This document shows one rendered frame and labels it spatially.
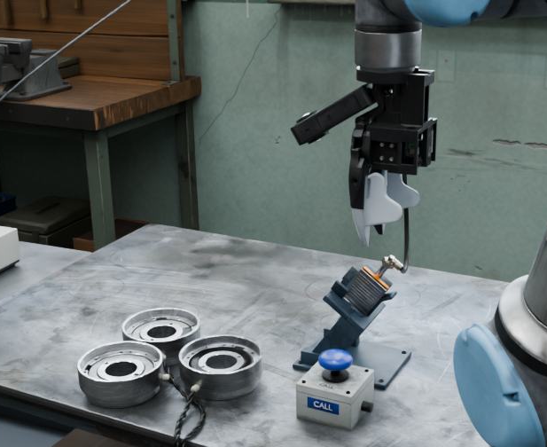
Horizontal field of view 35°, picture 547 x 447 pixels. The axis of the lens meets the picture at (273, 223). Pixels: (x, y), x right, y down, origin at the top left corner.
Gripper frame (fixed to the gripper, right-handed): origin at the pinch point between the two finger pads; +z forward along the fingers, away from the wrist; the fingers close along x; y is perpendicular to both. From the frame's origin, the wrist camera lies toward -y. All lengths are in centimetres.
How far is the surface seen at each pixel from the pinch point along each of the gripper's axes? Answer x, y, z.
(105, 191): 101, -124, 38
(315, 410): -14.9, -0.3, 17.5
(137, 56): 138, -136, 4
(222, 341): -7.3, -17.3, 15.7
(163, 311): -3.7, -29.1, 15.3
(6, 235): 27, -89, 23
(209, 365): -11.3, -16.9, 17.3
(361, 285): -0.8, -0.5, 7.3
